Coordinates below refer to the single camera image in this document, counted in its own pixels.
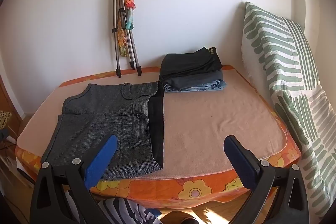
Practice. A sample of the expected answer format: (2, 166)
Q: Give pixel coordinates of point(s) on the blue folded jeans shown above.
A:
(210, 86)

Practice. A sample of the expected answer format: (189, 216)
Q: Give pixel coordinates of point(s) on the metal tripod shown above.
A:
(118, 72)

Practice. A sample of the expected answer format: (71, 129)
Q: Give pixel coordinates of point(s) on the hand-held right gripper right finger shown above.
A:
(241, 163)

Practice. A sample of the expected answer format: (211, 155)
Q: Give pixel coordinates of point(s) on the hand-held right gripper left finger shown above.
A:
(101, 161)

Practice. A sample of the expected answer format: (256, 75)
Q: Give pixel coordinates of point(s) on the green white striped pillow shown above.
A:
(283, 56)

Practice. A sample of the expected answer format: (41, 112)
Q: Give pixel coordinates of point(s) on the grey white striped cloth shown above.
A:
(123, 211)

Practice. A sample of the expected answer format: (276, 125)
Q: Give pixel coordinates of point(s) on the pink blanket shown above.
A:
(210, 121)

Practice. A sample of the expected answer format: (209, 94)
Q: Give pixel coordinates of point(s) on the black folded pants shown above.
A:
(183, 64)

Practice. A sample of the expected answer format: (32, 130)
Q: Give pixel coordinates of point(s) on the grey tweed pants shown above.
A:
(105, 113)

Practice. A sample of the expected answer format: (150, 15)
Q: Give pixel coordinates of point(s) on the leopard print cloth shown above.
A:
(4, 117)

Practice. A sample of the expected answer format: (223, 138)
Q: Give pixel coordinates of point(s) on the dark grey folded pants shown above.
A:
(189, 82)

